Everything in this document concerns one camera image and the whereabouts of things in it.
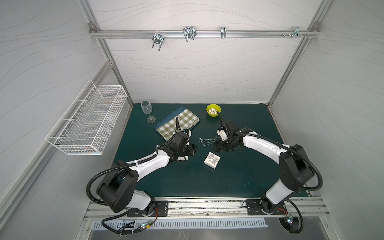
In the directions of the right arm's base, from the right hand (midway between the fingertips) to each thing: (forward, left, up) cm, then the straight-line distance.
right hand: (219, 147), depth 89 cm
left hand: (-2, +14, +3) cm, 14 cm away
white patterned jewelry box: (-7, +4, -2) cm, 9 cm away
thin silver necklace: (+7, +7, -6) cm, 12 cm away
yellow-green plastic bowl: (+38, +1, -3) cm, 38 cm away
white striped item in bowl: (+33, +3, -3) cm, 33 cm away
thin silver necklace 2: (+5, +5, -5) cm, 9 cm away
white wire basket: (-6, +65, +26) cm, 70 cm away
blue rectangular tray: (+27, +34, -4) cm, 44 cm away
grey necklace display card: (-11, +19, +8) cm, 24 cm away
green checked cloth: (+27, +22, -6) cm, 35 cm away
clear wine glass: (+25, +49, +6) cm, 56 cm away
